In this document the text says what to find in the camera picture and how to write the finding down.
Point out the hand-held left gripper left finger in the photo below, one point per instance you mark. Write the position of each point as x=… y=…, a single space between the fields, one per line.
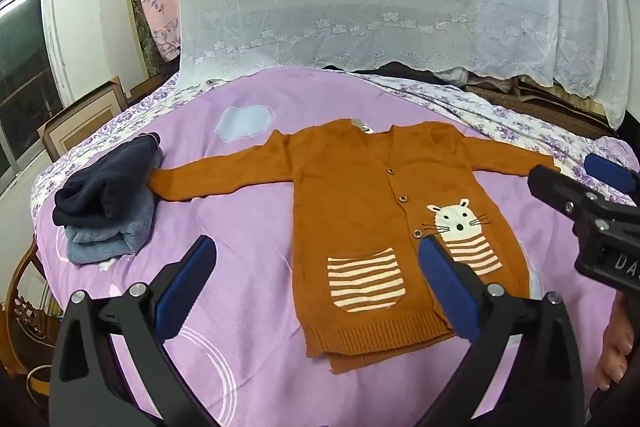
x=186 y=279

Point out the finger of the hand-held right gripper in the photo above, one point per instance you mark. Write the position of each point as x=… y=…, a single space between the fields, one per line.
x=610 y=172
x=560 y=189

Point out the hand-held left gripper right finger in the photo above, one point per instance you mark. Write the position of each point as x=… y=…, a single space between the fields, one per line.
x=442 y=279

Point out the orange knit cardigan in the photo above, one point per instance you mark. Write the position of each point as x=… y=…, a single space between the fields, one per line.
x=360 y=212

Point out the person's right hand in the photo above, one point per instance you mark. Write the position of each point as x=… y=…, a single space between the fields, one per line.
x=614 y=347

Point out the brown straw mat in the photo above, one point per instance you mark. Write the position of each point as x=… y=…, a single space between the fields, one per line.
x=545 y=104

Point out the folded light blue fleece garment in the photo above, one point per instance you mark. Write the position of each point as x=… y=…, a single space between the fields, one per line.
x=112 y=232

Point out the white purple floral bed sheet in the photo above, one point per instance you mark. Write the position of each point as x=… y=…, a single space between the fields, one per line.
x=480 y=107

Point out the folded navy fleece garment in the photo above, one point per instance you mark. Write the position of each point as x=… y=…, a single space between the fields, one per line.
x=107 y=179

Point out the carved wooden chair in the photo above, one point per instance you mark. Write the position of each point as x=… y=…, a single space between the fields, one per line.
x=25 y=307

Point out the paper garment tag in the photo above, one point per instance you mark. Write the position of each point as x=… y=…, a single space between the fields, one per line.
x=361 y=125

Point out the window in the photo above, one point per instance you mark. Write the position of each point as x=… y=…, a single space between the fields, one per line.
x=22 y=77

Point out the wooden picture frame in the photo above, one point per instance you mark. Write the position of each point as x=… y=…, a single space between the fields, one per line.
x=82 y=117

